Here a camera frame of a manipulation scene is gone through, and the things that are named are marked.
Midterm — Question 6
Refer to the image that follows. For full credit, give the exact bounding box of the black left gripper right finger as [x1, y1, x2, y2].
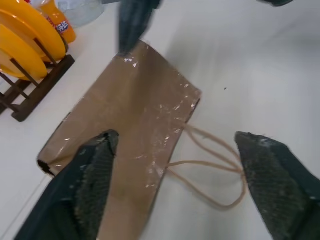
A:
[234, 131, 320, 240]

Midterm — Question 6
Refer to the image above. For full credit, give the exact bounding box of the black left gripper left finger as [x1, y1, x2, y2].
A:
[14, 129, 120, 240]

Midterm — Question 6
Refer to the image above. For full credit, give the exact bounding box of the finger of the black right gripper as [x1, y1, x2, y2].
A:
[257, 0, 295, 7]
[116, 0, 163, 57]

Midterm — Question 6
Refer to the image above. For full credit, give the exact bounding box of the brown paper bag with handles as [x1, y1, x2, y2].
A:
[36, 39, 248, 240]

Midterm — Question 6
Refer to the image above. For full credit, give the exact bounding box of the clear glass bowl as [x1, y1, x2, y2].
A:
[57, 0, 105, 28]

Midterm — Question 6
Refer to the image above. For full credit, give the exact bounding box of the orange soda bottle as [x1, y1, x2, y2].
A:
[39, 0, 77, 44]

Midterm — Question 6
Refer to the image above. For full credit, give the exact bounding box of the yellow plastic plate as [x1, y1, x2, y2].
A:
[0, 0, 67, 63]
[0, 23, 48, 81]

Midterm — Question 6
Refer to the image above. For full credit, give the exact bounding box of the dark wooden plate rack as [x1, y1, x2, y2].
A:
[0, 37, 76, 123]

